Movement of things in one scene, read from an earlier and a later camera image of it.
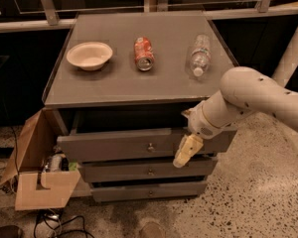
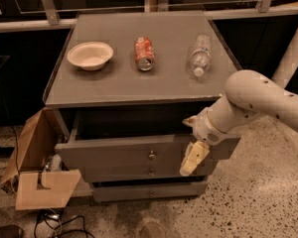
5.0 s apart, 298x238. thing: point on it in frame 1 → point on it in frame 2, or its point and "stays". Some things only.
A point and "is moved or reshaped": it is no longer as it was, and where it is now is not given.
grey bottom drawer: x=147 y=191 stays
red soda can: x=143 y=53 stays
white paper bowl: x=90 y=56 stays
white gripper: x=200 y=122 → x=205 y=129
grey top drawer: x=138 y=144 is moved or reshaped
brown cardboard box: x=35 y=187 stays
